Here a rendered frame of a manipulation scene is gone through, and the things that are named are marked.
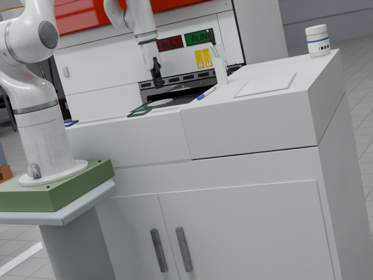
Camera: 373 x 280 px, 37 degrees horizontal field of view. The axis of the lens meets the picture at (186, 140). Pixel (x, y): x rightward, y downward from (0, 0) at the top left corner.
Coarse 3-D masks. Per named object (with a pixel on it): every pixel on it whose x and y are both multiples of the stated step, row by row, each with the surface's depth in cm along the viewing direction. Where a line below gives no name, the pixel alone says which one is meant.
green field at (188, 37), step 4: (196, 32) 209; (200, 32) 209; (204, 32) 208; (212, 32) 207; (188, 36) 211; (192, 36) 210; (196, 36) 210; (200, 36) 209; (204, 36) 209; (188, 40) 211; (192, 40) 211; (196, 40) 210; (200, 40) 210; (204, 40) 209; (208, 40) 208; (188, 44) 212
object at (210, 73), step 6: (234, 66) 208; (240, 66) 207; (198, 72) 214; (204, 72) 213; (210, 72) 212; (168, 78) 219; (174, 78) 218; (180, 78) 217; (186, 78) 216; (192, 78) 216; (198, 78) 215; (144, 84) 224; (150, 84) 223
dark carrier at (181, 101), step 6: (180, 96) 214; (186, 96) 211; (192, 96) 208; (198, 96) 205; (150, 102) 217; (168, 102) 207; (174, 102) 204; (180, 102) 202; (186, 102) 199; (144, 108) 207
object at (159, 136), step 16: (160, 112) 157; (176, 112) 152; (80, 128) 166; (96, 128) 164; (112, 128) 162; (128, 128) 160; (144, 128) 158; (160, 128) 156; (176, 128) 154; (80, 144) 168; (96, 144) 166; (112, 144) 163; (128, 144) 161; (144, 144) 159; (160, 144) 157; (176, 144) 156; (112, 160) 165; (128, 160) 163; (144, 160) 161; (160, 160) 159; (176, 160) 157
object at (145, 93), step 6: (210, 78) 212; (216, 78) 211; (174, 84) 218; (180, 84) 217; (186, 84) 216; (192, 84) 215; (198, 84) 214; (204, 84) 214; (210, 84) 213; (144, 90) 224; (150, 90) 223; (156, 90) 222; (162, 90) 221; (168, 90) 220; (174, 90) 219; (144, 96) 225; (144, 102) 226
